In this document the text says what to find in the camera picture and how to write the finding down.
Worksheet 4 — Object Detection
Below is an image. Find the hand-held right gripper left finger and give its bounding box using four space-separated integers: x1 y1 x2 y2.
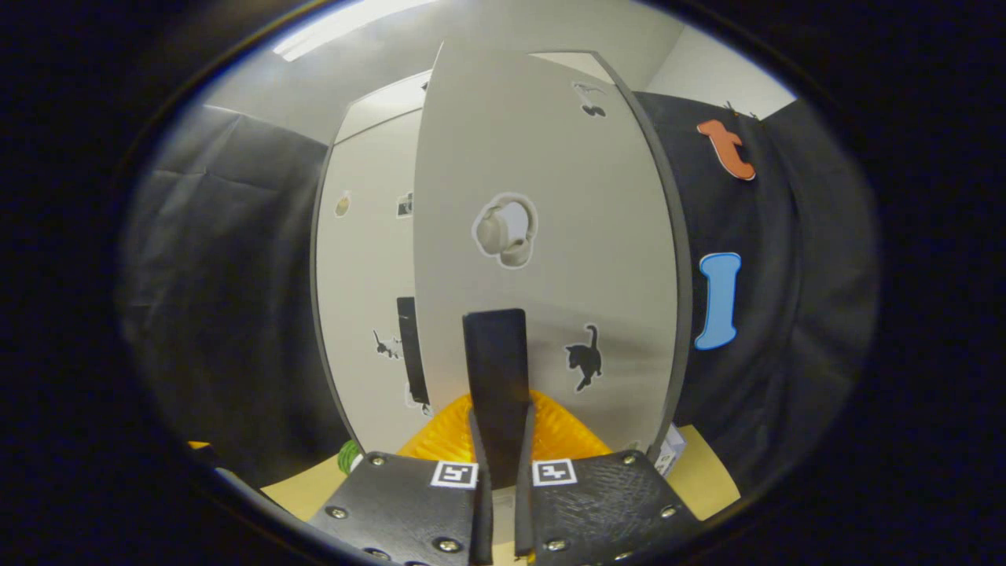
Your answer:
308 391 493 566

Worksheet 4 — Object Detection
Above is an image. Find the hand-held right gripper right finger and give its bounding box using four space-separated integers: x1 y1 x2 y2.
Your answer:
515 391 704 563

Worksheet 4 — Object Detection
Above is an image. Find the white shoe cabinet door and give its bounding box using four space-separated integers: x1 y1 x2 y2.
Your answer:
413 39 681 488
313 110 433 455

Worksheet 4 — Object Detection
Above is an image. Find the white double-door shoe cabinet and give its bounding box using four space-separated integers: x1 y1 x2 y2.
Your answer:
310 47 694 472

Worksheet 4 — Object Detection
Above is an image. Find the black backdrop cloth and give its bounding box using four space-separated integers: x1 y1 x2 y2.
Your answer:
118 90 879 492

